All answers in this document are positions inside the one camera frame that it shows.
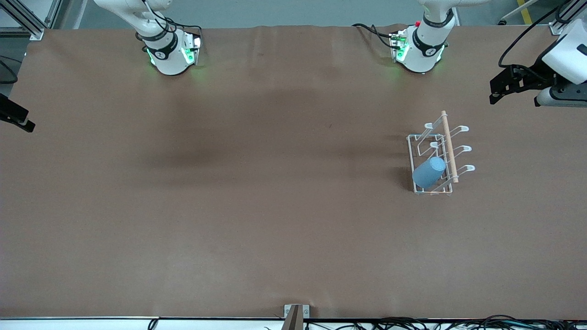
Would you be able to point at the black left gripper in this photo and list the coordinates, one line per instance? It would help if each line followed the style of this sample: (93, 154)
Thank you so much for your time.
(537, 73)

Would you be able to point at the light blue plastic cup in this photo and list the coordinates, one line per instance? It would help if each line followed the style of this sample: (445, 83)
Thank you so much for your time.
(429, 173)

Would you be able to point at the brown table cover mat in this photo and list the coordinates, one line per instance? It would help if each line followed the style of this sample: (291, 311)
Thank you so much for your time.
(275, 229)

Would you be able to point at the aluminium frame profile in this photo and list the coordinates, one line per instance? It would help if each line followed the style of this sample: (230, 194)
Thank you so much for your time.
(556, 30)
(36, 34)

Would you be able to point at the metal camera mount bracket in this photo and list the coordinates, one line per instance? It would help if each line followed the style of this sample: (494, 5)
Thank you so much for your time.
(293, 318)

